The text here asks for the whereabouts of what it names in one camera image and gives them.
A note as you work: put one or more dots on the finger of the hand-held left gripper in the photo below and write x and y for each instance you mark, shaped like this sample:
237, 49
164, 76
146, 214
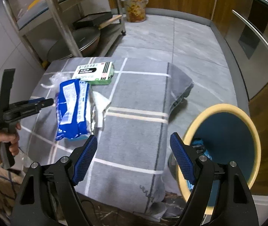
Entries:
30, 106
38, 99

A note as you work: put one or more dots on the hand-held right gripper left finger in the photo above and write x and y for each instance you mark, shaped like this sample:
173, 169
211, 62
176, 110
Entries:
87, 160

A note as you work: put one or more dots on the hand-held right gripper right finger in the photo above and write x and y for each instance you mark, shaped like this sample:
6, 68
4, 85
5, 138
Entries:
181, 160

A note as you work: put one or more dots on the blue plastic bag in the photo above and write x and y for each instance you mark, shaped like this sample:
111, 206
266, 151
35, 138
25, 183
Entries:
198, 142

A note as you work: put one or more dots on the clear plastic bag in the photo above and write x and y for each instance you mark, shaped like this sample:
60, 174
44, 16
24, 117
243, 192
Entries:
58, 77

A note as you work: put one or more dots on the blue wet wipes packet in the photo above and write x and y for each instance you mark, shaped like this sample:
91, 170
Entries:
71, 113

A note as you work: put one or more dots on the blue bin with cream rim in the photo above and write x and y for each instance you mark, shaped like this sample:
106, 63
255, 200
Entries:
230, 141

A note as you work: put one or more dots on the white tissue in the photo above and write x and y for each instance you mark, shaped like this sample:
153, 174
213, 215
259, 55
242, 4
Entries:
100, 106

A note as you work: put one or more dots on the green and white box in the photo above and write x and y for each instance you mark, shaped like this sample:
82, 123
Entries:
91, 71

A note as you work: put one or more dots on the yellow object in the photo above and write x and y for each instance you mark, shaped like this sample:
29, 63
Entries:
45, 64

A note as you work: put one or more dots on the grey plaid blanket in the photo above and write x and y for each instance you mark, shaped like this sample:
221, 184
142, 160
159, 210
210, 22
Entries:
129, 146

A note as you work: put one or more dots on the brown cooking pot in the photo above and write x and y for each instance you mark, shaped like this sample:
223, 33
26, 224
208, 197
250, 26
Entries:
96, 45

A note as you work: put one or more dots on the large pot with lid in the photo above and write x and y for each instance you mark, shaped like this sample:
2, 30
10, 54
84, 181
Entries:
89, 37

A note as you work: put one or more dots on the stainless steel rack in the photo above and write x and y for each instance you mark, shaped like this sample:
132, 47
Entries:
54, 16

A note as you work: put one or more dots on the blue grey storage tray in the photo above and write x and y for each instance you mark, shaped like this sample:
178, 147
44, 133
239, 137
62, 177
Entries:
44, 7

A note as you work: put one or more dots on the floral bin with plastic liner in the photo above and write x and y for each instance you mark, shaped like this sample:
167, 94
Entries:
135, 7

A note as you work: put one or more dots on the stainless steel oven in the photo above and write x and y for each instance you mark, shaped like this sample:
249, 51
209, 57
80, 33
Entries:
254, 40

